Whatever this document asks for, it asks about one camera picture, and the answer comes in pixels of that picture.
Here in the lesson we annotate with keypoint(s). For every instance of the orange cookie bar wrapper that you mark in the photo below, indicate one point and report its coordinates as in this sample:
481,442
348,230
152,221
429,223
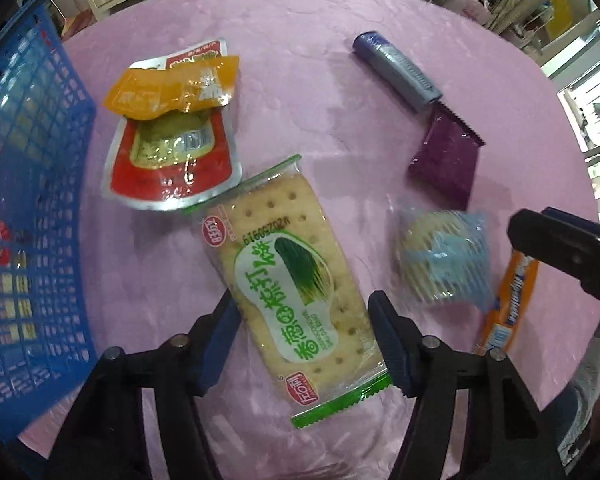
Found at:
510,304

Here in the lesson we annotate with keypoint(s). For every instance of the purple snack packet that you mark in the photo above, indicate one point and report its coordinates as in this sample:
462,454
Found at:
447,158

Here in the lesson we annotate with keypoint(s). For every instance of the blue-grey roll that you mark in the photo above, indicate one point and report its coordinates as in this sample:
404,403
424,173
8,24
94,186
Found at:
397,70

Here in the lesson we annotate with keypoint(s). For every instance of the pink gift bag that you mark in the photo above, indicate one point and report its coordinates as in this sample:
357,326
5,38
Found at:
478,11

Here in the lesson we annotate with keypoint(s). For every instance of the green scallion cracker pack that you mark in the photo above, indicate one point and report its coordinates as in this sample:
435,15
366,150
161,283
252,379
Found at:
280,260

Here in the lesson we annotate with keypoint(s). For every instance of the blue net round pastry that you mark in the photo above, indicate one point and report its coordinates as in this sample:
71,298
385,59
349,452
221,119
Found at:
442,257

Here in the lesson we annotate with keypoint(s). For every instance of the pink quilted tablecloth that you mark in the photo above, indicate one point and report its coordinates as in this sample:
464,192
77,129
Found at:
301,91

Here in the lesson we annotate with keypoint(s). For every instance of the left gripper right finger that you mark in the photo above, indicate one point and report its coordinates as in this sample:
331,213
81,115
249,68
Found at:
401,343

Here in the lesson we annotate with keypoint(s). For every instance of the orange snack pouch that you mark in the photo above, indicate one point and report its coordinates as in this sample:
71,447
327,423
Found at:
147,93

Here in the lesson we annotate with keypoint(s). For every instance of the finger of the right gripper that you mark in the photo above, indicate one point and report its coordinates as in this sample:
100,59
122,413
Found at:
559,245
573,220

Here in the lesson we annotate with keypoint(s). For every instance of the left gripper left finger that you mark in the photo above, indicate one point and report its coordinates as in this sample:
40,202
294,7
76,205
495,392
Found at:
203,351

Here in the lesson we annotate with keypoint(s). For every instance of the red pickled vegetable pouch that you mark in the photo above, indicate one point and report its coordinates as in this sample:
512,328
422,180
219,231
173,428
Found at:
172,162

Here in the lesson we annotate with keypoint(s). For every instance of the blue plastic basket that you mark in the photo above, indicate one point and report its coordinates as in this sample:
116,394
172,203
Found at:
46,121

